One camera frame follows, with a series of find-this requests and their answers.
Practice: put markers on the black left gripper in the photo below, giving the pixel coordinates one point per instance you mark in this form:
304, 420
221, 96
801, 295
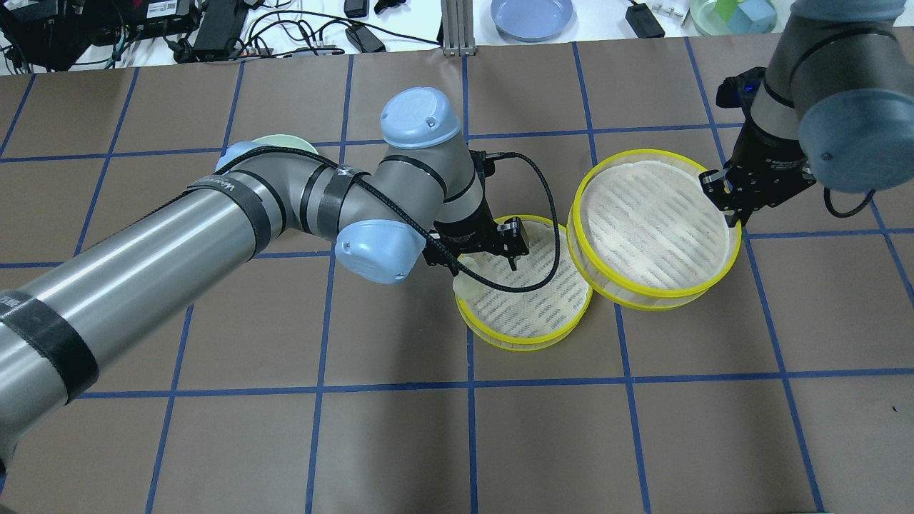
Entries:
464, 232

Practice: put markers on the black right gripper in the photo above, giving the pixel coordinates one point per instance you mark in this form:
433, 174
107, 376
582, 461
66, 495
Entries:
767, 155

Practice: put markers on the yellow bamboo steamer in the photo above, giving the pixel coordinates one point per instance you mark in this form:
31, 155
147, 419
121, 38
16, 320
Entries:
532, 320
643, 234

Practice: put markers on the white steamed bun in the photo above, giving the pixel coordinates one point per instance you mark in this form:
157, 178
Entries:
467, 288

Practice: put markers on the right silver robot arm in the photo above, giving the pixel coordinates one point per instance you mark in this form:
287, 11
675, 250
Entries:
833, 107

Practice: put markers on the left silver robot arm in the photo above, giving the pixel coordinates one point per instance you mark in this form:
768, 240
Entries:
426, 199

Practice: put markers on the green bowl with blocks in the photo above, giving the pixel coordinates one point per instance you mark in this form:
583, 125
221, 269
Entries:
719, 18

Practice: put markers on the black power adapter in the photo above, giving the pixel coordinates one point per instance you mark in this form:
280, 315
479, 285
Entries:
643, 22

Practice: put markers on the light green plate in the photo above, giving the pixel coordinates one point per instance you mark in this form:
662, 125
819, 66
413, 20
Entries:
286, 141

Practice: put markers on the blue plate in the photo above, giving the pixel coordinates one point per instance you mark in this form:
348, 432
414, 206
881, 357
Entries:
531, 21

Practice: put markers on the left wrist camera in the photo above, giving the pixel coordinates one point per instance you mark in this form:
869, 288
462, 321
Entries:
483, 164

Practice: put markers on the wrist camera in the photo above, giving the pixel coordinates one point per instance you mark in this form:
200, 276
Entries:
738, 92
483, 164

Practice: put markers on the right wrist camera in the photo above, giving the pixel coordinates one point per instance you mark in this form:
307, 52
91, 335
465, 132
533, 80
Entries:
738, 92

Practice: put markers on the aluminium frame post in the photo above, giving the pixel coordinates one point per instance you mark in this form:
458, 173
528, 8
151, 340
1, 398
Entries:
457, 28

